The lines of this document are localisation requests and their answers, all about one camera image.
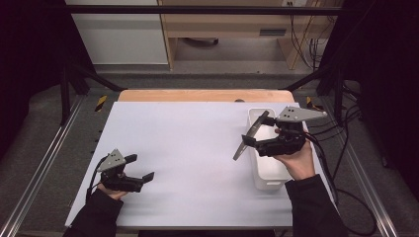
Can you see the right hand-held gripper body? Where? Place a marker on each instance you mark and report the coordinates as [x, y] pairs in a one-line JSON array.
[[286, 141]]

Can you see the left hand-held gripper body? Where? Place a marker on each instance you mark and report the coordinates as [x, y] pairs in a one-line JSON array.
[[113, 176]]

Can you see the white plastic bin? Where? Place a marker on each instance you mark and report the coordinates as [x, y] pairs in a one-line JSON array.
[[268, 168]]

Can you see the person's left hand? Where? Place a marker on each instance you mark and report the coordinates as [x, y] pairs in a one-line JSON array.
[[113, 194]]

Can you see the person's right hand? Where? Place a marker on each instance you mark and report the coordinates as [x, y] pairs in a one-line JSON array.
[[299, 163]]

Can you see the white table cover board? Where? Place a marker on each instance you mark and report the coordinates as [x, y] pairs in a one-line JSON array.
[[191, 148]]

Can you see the wooden table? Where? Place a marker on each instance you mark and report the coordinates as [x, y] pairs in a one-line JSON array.
[[197, 95]]

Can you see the black object under desk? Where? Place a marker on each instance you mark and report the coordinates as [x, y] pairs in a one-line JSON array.
[[202, 41]]

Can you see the light wooden desk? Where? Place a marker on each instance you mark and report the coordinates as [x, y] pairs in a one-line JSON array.
[[224, 23]]

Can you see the black curtain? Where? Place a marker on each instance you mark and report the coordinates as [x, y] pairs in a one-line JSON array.
[[388, 82], [29, 65]]

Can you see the white cabinet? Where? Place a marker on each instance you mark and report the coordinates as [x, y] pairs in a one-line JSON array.
[[122, 39]]

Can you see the black frame strut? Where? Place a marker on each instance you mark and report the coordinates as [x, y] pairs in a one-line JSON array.
[[95, 79], [313, 79]]

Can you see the aluminium rail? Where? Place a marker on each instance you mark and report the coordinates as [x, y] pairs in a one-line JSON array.
[[36, 171], [369, 184]]

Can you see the black horizontal frame bar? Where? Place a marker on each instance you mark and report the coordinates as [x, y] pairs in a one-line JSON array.
[[197, 10]]

